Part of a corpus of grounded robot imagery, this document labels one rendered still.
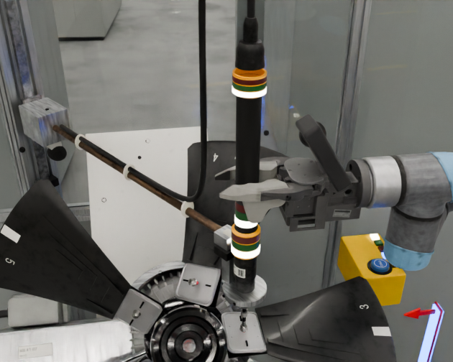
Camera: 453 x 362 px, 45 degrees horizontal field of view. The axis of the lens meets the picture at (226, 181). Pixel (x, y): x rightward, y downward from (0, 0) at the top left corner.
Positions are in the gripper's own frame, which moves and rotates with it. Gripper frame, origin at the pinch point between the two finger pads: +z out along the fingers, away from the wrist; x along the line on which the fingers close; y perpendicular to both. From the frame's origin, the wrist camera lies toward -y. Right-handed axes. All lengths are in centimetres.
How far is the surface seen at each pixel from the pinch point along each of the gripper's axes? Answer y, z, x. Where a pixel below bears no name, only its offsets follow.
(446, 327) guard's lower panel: 116, -97, 70
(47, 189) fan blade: 6.3, 26.5, 11.8
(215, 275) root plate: 20.5, 1.1, 3.9
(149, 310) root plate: 24.8, 12.1, 1.9
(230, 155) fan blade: 7.3, -4.0, 20.4
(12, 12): -10, 36, 55
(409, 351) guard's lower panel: 127, -84, 69
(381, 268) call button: 40, -39, 23
